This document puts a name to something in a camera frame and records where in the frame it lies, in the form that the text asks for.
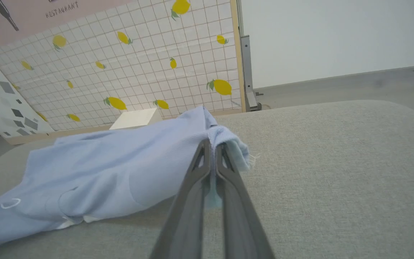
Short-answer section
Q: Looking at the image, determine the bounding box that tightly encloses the grey fabric sofa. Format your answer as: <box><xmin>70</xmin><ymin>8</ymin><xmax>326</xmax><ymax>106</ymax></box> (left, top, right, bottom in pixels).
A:
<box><xmin>0</xmin><ymin>100</ymin><xmax>414</xmax><ymax>259</ymax></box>

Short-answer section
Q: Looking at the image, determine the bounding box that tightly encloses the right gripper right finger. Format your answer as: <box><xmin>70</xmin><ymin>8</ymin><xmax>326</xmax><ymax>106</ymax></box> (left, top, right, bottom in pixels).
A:
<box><xmin>216</xmin><ymin>142</ymin><xmax>276</xmax><ymax>259</ymax></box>

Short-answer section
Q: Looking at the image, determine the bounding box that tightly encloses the grey metal stand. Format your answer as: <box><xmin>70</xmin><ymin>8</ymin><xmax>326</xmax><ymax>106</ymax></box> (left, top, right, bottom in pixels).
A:
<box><xmin>236</xmin><ymin>0</ymin><xmax>265</xmax><ymax>112</ymax></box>

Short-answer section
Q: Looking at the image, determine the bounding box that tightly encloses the white box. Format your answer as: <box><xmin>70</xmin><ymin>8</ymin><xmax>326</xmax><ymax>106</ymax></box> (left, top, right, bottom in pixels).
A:
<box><xmin>109</xmin><ymin>108</ymin><xmax>163</xmax><ymax>130</ymax></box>

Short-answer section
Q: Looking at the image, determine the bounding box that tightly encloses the pink restaurant poster panel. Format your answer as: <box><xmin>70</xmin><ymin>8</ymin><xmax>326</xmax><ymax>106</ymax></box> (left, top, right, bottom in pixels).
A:
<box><xmin>0</xmin><ymin>0</ymin><xmax>130</xmax><ymax>53</ymax></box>

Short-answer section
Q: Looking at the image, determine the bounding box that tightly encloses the light blue garment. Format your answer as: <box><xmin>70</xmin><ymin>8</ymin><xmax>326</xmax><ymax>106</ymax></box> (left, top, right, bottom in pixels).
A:
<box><xmin>0</xmin><ymin>105</ymin><xmax>257</xmax><ymax>254</ymax></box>

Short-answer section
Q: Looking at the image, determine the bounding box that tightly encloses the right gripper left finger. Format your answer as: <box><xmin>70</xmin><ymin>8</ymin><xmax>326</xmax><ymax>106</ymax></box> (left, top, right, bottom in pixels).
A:
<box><xmin>149</xmin><ymin>139</ymin><xmax>212</xmax><ymax>259</ymax></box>

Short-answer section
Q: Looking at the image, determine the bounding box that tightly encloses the lemon print tile panel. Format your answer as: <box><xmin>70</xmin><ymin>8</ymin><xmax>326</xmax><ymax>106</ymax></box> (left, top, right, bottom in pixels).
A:
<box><xmin>0</xmin><ymin>0</ymin><xmax>248</xmax><ymax>145</ymax></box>

